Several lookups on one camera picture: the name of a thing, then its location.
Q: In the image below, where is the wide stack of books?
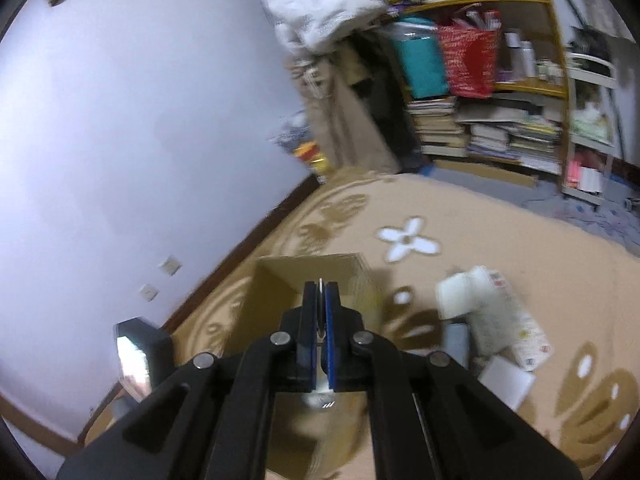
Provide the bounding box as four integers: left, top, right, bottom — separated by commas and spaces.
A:
466, 116, 564, 174

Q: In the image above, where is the teal paper bag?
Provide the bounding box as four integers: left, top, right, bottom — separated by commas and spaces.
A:
391, 16, 451, 101

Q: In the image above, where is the brown cardboard box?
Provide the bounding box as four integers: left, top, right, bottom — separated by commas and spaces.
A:
227, 254, 386, 478

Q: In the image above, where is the row of small bottles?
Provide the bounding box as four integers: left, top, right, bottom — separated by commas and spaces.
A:
536, 59, 567, 84

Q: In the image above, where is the short stack of books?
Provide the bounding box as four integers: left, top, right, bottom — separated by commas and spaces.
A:
406, 97, 469, 157

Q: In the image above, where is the bag of plush toys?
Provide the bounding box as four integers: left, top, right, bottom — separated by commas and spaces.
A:
269, 111, 332, 182

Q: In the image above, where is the white remote control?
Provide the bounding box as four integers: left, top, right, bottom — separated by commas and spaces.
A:
467, 265, 552, 372

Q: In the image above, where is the beige coat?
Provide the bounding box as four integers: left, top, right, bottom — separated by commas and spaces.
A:
301, 40, 402, 177

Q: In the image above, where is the thin white plate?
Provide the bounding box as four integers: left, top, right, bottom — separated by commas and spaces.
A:
302, 277, 341, 411

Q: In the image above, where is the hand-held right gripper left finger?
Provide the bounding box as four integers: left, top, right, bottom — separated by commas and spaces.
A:
55, 281, 321, 480

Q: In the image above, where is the white embossed button device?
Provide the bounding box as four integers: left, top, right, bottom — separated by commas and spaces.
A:
434, 267, 488, 321

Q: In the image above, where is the white bottle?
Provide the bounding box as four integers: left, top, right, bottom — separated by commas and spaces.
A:
520, 40, 537, 79
502, 32, 522, 74

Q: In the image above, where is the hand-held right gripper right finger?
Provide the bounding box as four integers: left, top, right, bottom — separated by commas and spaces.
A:
322, 282, 583, 480

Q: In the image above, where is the white box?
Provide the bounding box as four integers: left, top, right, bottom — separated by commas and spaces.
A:
476, 355, 537, 411

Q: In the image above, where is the grey flat folder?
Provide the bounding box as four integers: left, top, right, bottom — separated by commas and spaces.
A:
456, 97, 562, 124

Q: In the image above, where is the white quilted bedding bag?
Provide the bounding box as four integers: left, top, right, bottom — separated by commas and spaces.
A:
246, 0, 387, 54

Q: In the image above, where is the white trolley cart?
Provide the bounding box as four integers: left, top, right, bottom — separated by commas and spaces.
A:
559, 52, 627, 207

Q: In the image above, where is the wooden bookshelf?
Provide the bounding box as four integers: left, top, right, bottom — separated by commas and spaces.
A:
390, 0, 575, 177

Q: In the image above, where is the red patterned gift bag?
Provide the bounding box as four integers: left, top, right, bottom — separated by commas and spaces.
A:
434, 9, 502, 100

